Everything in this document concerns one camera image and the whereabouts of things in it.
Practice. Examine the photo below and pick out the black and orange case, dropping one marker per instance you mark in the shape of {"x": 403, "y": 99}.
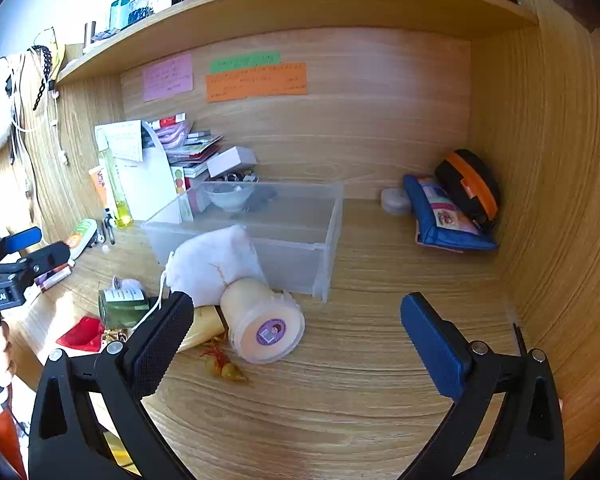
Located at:
{"x": 470, "y": 185}

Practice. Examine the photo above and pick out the card with coloured dots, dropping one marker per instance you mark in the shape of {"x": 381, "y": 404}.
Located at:
{"x": 180, "y": 180}

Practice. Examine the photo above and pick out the blue patterned jar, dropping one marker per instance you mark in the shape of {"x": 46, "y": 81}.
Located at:
{"x": 141, "y": 7}

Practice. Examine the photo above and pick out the green and white tube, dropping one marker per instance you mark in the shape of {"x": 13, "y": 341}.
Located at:
{"x": 81, "y": 237}

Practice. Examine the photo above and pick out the pile of glass marbles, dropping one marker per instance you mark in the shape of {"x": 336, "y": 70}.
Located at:
{"x": 237, "y": 177}

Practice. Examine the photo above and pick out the gourd charm with orange tassel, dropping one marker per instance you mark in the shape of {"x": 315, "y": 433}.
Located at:
{"x": 230, "y": 372}

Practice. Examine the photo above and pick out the orange paper note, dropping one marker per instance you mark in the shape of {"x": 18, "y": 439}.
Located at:
{"x": 255, "y": 85}

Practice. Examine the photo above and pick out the red packet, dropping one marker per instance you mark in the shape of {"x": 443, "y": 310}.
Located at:
{"x": 82, "y": 335}

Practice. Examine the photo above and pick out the pink paper note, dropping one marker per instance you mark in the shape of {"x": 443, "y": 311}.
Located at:
{"x": 168, "y": 77}

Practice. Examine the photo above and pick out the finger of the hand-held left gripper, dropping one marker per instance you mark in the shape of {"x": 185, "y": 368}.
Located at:
{"x": 50, "y": 257}
{"x": 25, "y": 237}

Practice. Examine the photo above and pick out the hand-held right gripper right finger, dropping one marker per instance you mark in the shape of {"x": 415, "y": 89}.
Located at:
{"x": 430, "y": 340}

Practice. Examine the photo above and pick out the green glass jar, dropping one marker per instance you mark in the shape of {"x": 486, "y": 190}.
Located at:
{"x": 122, "y": 307}

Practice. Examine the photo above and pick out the teal bottle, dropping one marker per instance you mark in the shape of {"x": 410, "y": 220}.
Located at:
{"x": 120, "y": 14}

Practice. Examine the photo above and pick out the stack of booklets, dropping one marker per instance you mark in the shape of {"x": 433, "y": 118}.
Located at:
{"x": 197, "y": 147}

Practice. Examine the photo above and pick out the beige flat packet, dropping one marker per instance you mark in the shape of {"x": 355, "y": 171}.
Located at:
{"x": 205, "y": 327}

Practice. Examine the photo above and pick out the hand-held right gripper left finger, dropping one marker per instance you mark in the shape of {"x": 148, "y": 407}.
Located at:
{"x": 162, "y": 340}

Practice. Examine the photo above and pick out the cream tissue roll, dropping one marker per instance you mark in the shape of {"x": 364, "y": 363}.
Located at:
{"x": 260, "y": 320}

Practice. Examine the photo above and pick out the white paper sheet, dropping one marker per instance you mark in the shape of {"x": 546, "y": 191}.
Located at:
{"x": 150, "y": 185}

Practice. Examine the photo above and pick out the red and white tube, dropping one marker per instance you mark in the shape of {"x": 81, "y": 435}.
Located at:
{"x": 167, "y": 121}

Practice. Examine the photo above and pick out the glass bowl of trinkets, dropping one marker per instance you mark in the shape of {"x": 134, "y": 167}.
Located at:
{"x": 230, "y": 197}

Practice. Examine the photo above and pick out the orange tube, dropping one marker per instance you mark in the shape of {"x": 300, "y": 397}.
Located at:
{"x": 99, "y": 187}

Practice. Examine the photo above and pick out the green paper note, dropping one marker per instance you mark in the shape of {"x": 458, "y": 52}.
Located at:
{"x": 245, "y": 61}

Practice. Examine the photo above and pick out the translucent plastic box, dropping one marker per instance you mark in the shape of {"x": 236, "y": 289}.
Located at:
{"x": 290, "y": 255}

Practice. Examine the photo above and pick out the yellow-green clear bottle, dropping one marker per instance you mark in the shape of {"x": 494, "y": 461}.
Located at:
{"x": 120, "y": 205}

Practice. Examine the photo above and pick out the blue pencil case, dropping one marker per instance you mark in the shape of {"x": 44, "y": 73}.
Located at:
{"x": 445, "y": 220}

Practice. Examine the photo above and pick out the white round case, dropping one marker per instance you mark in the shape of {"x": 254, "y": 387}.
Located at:
{"x": 395, "y": 201}

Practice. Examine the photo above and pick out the person's left hand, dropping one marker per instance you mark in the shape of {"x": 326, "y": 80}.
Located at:
{"x": 2, "y": 345}

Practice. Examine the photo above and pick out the small white box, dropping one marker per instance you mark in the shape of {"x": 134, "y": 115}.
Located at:
{"x": 230, "y": 160}

